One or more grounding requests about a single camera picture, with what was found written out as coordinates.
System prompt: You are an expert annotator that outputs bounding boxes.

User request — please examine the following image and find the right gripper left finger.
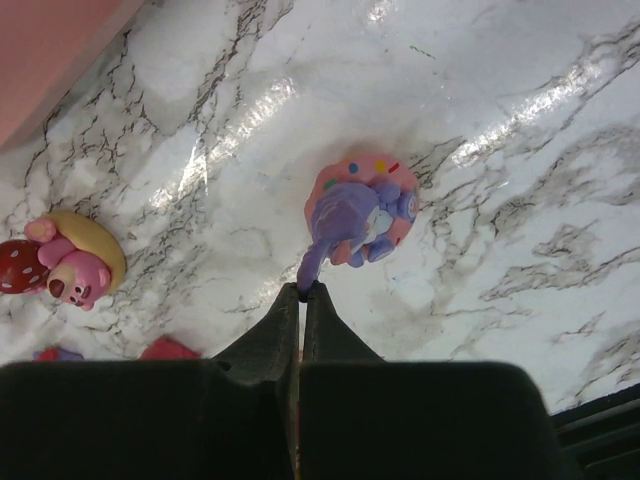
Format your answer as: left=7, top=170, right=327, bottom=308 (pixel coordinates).
left=1, top=283, right=299, bottom=479

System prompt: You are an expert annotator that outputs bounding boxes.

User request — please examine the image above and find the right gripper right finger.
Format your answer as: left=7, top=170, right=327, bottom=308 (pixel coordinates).
left=302, top=283, right=571, bottom=479

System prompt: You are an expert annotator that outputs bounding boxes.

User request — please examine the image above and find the purple bunny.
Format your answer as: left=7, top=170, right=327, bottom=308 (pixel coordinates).
left=297, top=154, right=419, bottom=294

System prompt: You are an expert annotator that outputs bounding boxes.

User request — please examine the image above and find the pink three-tier shelf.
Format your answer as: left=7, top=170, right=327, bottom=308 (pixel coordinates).
left=1, top=0, right=143, bottom=150

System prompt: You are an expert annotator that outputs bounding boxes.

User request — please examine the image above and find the pink bear figure toy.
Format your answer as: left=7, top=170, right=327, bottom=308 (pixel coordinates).
left=33, top=336, right=201, bottom=362

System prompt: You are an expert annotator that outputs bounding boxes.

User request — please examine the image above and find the strawberry pink bear donut toy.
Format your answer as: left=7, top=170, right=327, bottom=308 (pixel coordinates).
left=1, top=210, right=126, bottom=311

